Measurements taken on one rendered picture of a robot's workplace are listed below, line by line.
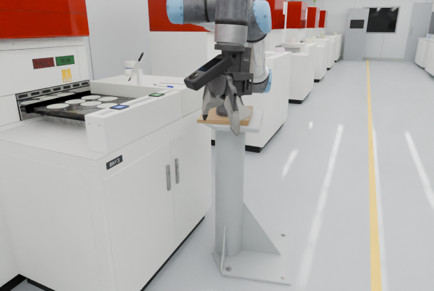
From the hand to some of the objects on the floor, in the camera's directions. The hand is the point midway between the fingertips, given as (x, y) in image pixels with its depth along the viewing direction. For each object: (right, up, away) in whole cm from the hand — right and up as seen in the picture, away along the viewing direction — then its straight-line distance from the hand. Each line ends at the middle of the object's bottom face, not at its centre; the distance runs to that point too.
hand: (217, 128), depth 77 cm
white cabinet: (-51, -72, +114) cm, 144 cm away
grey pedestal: (+17, -73, +110) cm, 133 cm away
